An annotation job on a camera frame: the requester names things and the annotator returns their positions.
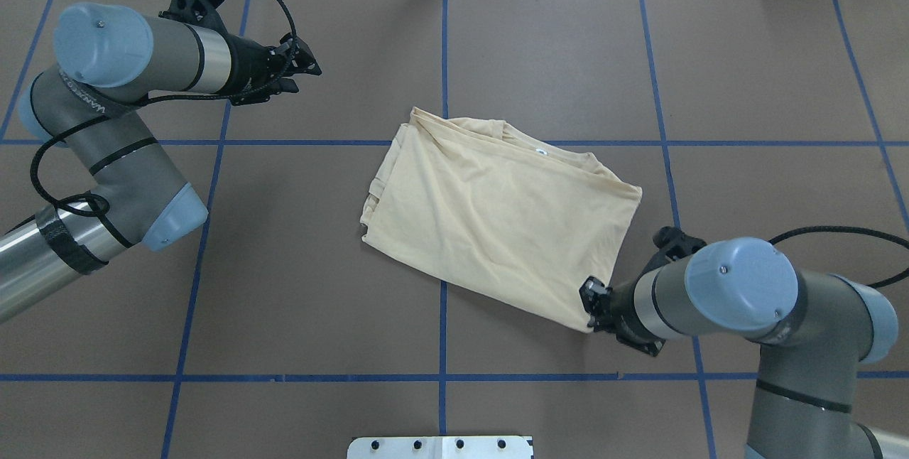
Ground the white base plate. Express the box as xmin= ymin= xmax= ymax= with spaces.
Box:
xmin=347 ymin=436 xmax=535 ymax=458

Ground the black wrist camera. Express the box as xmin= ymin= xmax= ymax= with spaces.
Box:
xmin=652 ymin=226 xmax=708 ymax=264
xmin=158 ymin=0 xmax=225 ymax=26

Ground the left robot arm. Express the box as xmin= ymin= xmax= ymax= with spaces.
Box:
xmin=2 ymin=0 xmax=322 ymax=322

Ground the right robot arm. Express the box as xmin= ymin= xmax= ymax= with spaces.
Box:
xmin=579 ymin=230 xmax=907 ymax=458

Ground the beige long-sleeve printed shirt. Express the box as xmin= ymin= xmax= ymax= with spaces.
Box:
xmin=359 ymin=107 xmax=643 ymax=333

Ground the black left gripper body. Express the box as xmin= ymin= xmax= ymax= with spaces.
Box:
xmin=227 ymin=35 xmax=275 ymax=106

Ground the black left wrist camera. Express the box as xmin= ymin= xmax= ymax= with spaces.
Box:
xmin=158 ymin=0 xmax=225 ymax=26

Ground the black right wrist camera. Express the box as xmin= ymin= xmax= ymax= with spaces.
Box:
xmin=652 ymin=226 xmax=708 ymax=264

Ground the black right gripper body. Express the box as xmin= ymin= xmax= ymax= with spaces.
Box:
xmin=604 ymin=279 xmax=665 ymax=357

